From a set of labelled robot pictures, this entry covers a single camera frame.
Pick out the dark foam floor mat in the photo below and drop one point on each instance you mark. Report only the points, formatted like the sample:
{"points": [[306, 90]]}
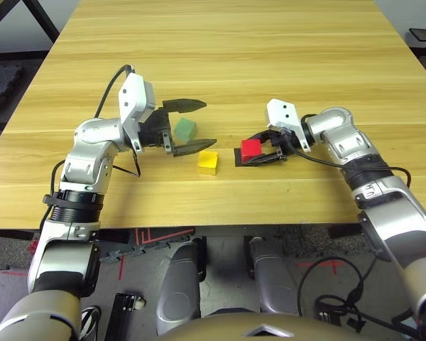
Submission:
{"points": [[1, 89]]}

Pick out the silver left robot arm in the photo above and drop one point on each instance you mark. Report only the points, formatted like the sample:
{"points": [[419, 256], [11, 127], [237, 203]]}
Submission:
{"points": [[92, 135]]}

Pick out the black tray stand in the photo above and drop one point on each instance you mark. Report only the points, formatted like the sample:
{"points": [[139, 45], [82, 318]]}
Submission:
{"points": [[424, 34]]}

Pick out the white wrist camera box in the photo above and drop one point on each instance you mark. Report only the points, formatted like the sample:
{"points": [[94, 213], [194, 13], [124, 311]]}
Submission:
{"points": [[133, 96], [282, 112]]}

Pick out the black metal frame bar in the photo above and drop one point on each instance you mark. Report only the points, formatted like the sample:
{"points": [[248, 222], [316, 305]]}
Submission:
{"points": [[42, 19]]}

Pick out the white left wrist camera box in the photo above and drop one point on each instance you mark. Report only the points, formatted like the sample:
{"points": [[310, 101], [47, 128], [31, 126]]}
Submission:
{"points": [[133, 96]]}

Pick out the red wooden block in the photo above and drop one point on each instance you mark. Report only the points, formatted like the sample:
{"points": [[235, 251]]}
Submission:
{"points": [[251, 148]]}

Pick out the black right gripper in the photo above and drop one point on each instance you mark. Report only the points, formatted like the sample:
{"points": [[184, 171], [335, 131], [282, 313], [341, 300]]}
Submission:
{"points": [[280, 140]]}

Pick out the grey left robot leg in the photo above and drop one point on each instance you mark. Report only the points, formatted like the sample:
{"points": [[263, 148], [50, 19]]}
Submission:
{"points": [[177, 287]]}

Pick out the black square marker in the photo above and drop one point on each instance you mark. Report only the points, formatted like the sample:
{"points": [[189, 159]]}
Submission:
{"points": [[237, 158]]}

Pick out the grey robot leg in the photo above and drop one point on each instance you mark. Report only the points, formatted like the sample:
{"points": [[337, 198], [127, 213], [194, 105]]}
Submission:
{"points": [[270, 277], [177, 287]]}

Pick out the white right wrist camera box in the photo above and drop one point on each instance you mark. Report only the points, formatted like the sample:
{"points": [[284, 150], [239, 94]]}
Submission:
{"points": [[282, 112]]}

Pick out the olive robot torso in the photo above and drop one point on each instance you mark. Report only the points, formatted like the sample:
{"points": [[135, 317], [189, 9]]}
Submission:
{"points": [[216, 330]]}

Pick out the grey foam edge strip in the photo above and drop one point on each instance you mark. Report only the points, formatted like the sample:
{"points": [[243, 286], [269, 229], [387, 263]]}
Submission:
{"points": [[128, 253]]}

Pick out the black mat with red lines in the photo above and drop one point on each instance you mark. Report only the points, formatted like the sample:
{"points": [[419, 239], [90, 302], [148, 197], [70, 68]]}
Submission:
{"points": [[163, 236]]}

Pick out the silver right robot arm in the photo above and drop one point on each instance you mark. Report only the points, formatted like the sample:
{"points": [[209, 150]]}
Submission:
{"points": [[341, 131]]}

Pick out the grey right robot leg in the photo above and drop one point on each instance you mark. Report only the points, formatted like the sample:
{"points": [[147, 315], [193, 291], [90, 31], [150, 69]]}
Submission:
{"points": [[270, 277]]}

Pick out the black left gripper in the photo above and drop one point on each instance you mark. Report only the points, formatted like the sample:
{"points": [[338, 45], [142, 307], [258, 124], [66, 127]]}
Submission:
{"points": [[154, 129]]}

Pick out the green wooden block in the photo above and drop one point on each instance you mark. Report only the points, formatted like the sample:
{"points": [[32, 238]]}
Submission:
{"points": [[184, 129]]}

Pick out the yellow wooden block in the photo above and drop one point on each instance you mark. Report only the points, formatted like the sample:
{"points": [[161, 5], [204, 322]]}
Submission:
{"points": [[207, 162]]}

